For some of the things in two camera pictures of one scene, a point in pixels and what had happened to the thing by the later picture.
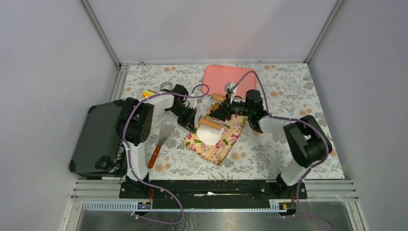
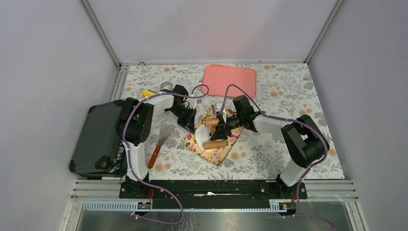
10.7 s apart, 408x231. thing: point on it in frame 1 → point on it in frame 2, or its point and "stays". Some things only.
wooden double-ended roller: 216,100 → 213,121
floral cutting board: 233,126 stays
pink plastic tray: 216,77 stays
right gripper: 223,112 → 220,133
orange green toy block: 147,93 stays
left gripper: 188,122 stays
